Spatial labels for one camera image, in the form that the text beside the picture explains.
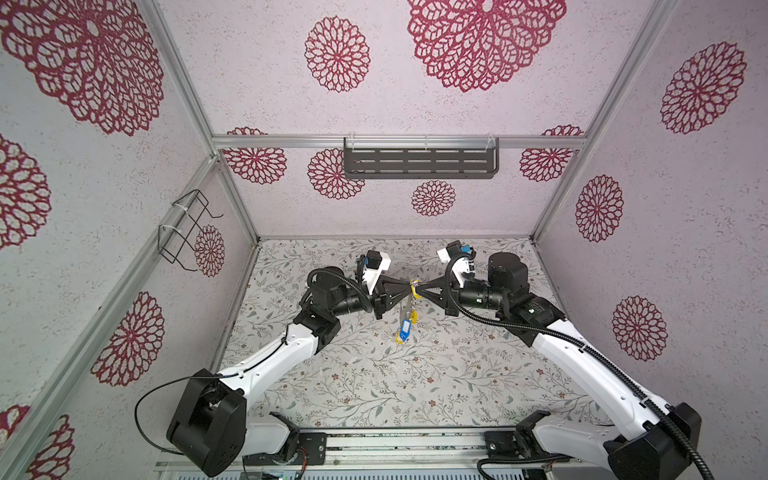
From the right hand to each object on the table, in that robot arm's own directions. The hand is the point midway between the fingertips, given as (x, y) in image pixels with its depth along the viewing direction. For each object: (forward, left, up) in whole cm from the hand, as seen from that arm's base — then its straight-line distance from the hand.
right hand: (419, 285), depth 66 cm
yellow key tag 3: (-5, +4, -15) cm, 17 cm away
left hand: (+1, +2, -4) cm, 4 cm away
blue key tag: (-5, +3, -11) cm, 13 cm away
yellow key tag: (0, +1, 0) cm, 1 cm away
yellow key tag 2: (-3, +1, -8) cm, 9 cm away
